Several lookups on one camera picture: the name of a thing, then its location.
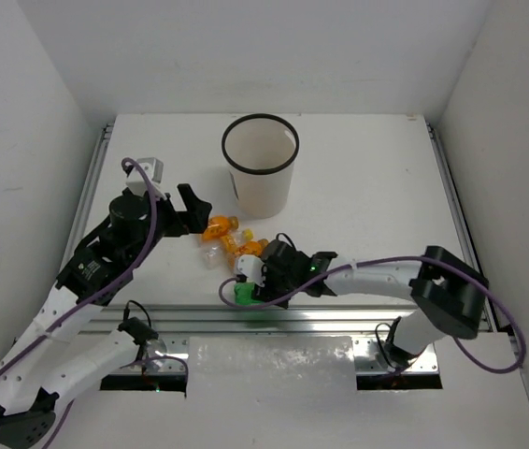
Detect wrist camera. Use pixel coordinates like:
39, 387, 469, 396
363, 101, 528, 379
122, 157, 164, 197
235, 254, 265, 286

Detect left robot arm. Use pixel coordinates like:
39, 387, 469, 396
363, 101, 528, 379
0, 183, 212, 448

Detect orange juice bottle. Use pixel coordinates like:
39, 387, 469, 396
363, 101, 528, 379
201, 215, 239, 242
227, 239, 269, 270

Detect aluminium side rail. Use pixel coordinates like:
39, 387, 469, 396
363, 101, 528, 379
426, 122, 514, 337
58, 121, 115, 272

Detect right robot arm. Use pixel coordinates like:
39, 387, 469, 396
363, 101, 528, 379
235, 239, 489, 371

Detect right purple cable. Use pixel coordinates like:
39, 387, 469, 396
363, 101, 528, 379
218, 254, 526, 374

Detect left aluminium side rail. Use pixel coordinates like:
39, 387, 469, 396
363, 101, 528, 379
58, 121, 115, 272

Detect right aluminium side rail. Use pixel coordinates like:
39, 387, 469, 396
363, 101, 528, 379
426, 122, 514, 337

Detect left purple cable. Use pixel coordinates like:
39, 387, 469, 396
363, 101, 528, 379
0, 157, 189, 449

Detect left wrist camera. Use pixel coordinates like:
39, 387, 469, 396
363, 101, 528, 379
122, 157, 164, 197

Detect white bin with black rim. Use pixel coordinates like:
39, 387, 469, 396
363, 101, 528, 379
221, 113, 300, 219

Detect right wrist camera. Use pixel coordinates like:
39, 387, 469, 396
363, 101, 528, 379
235, 254, 265, 286

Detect clear bottle yellow cap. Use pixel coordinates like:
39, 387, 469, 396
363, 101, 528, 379
201, 228, 253, 268

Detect aluminium front rail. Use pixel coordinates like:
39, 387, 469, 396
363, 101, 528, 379
77, 304, 494, 336

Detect purple cable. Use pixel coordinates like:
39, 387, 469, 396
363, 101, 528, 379
218, 254, 526, 374
0, 157, 189, 449

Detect green plastic bottle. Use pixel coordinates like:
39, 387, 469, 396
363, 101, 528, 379
232, 280, 265, 310

